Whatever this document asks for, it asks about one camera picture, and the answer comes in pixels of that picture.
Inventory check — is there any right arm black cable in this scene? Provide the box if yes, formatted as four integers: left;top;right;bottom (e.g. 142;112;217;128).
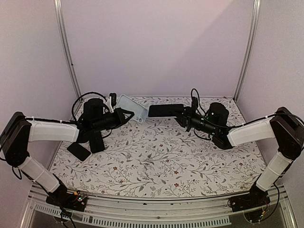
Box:
190;88;214;114

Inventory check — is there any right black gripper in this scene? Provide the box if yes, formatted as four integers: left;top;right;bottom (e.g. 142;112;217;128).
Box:
170;105;218;136

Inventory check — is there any front aluminium rail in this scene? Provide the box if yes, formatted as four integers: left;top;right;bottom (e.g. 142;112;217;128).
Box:
21;185;299;228

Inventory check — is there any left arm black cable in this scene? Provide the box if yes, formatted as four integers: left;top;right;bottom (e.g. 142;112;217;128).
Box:
71;91;109;122

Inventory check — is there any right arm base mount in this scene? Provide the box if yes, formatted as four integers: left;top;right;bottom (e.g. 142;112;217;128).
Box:
228;193;270;223

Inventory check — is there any right aluminium frame post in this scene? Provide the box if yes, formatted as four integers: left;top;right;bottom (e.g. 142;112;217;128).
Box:
233;0;261;103

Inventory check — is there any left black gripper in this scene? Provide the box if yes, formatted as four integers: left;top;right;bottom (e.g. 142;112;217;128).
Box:
93;107;134;133

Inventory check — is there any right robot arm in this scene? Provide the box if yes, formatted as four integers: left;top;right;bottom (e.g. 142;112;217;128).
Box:
174;102;304;207

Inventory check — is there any light blue phone case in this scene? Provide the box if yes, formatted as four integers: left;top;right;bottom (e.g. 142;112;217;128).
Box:
116;95;148;123

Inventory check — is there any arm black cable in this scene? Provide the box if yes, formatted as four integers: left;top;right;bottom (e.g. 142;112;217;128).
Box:
190;88;214;114
71;91;109;122

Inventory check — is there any black phone with white edge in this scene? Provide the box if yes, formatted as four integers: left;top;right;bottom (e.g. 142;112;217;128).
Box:
67;142;91;162

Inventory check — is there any left aluminium frame post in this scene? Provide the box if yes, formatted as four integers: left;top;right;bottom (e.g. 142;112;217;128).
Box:
54;0;81;97

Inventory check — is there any floral patterned table mat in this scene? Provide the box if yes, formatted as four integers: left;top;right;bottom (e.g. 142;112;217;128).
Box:
50;118;266;198

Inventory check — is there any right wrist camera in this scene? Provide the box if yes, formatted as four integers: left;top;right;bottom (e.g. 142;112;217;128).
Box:
191;96;199;112

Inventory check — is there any aluminium frame post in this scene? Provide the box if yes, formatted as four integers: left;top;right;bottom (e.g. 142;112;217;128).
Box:
54;0;81;97
233;0;261;103

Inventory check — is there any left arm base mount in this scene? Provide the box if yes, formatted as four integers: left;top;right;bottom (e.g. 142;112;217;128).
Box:
46;191;87;212

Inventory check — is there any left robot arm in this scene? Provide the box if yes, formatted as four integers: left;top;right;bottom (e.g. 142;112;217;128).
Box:
0;98;134;206

